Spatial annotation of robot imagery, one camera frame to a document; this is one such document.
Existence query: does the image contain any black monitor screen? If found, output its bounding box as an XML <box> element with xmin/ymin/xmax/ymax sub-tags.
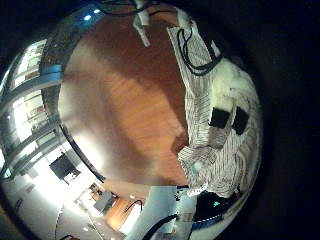
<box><xmin>49</xmin><ymin>153</ymin><xmax>82</xmax><ymax>181</ymax></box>

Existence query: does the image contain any white striped cloth garment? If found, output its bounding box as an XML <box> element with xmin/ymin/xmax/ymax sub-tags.
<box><xmin>166</xmin><ymin>9</ymin><xmax>262</xmax><ymax>198</ymax></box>

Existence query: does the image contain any grey desk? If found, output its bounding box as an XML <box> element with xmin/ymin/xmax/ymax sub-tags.
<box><xmin>92</xmin><ymin>190</ymin><xmax>116</xmax><ymax>214</ymax></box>

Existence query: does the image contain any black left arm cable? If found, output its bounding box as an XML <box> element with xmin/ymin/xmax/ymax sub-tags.
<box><xmin>142</xmin><ymin>213</ymin><xmax>178</xmax><ymax>240</ymax></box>

